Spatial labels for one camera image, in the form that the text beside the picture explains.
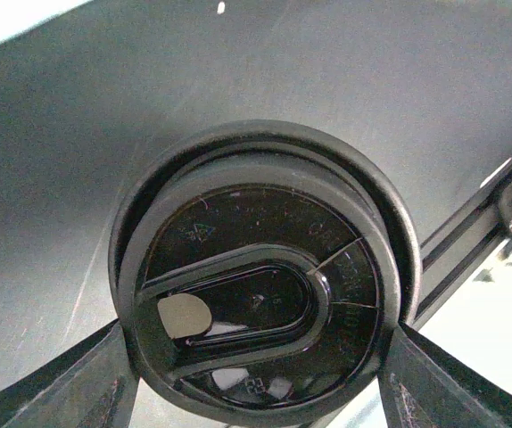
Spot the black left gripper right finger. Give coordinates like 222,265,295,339
378,324,512,427

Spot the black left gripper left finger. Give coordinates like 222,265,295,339
0,320,139,427

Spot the black cup lid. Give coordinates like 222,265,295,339
108,120,422,427

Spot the light blue paper bag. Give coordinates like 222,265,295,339
0,0,96,58

